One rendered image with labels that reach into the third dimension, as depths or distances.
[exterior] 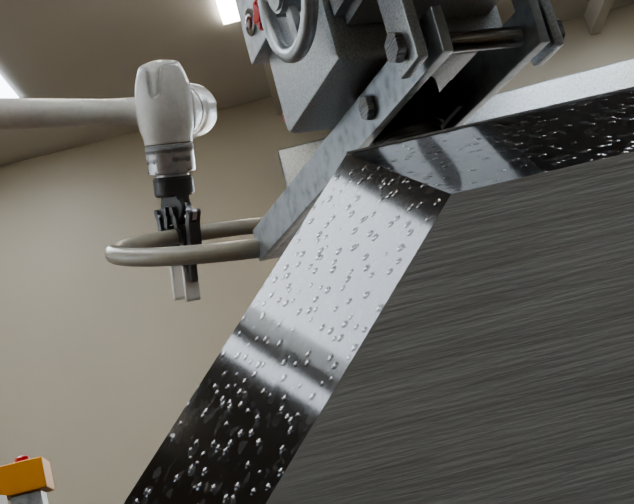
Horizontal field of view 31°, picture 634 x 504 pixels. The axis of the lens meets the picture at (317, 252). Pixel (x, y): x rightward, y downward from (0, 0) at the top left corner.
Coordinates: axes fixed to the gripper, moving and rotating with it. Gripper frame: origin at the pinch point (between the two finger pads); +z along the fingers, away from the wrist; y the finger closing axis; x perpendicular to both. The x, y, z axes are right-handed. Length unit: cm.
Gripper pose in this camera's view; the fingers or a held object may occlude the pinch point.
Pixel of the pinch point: (185, 282)
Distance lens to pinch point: 216.5
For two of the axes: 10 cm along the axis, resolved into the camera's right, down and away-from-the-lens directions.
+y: 6.0, 0.3, -8.0
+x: 7.9, -1.5, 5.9
